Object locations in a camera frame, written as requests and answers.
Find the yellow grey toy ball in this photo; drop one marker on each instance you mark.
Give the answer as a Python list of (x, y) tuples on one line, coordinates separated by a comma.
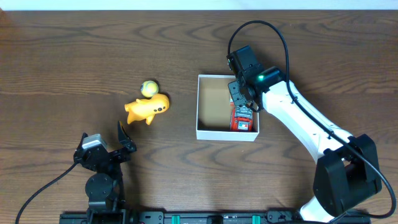
[(149, 88)]

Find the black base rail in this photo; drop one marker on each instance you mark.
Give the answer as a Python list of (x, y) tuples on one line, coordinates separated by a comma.
[(133, 217)]

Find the red and grey toy truck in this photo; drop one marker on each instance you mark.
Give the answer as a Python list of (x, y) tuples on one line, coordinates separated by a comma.
[(241, 119)]

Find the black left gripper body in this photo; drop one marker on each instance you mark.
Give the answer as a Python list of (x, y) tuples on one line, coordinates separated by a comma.
[(112, 154)]

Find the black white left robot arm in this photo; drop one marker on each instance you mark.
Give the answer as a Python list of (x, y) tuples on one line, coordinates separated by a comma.
[(105, 189)]

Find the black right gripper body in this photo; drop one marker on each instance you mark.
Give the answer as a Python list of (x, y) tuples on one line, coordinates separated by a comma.
[(238, 92)]

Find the multicoloured puzzle cube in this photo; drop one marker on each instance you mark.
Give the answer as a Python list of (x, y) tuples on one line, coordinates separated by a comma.
[(231, 102)]

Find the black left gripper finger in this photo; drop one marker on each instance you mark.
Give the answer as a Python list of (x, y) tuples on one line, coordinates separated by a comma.
[(125, 140), (84, 135)]

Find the open cardboard box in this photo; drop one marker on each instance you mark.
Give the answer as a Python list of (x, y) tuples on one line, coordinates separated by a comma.
[(214, 111)]

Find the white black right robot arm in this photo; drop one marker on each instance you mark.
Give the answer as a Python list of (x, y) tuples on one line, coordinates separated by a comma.
[(347, 167)]

